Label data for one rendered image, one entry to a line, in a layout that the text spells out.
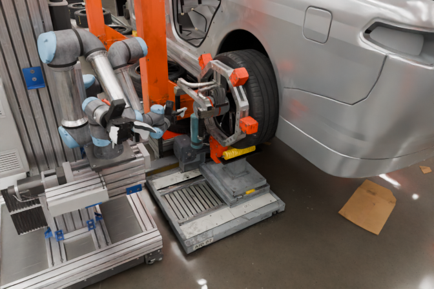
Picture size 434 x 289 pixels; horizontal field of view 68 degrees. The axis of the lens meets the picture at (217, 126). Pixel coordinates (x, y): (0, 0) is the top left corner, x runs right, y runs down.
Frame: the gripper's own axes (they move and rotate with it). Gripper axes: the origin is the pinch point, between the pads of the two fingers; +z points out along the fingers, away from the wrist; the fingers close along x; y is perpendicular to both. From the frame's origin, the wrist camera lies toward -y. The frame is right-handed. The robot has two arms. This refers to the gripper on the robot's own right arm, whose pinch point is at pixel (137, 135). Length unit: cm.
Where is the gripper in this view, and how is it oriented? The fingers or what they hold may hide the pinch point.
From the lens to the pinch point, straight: 109.3
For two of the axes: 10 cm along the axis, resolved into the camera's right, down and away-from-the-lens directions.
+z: 6.9, 3.9, -6.1
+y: -1.3, 9.0, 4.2
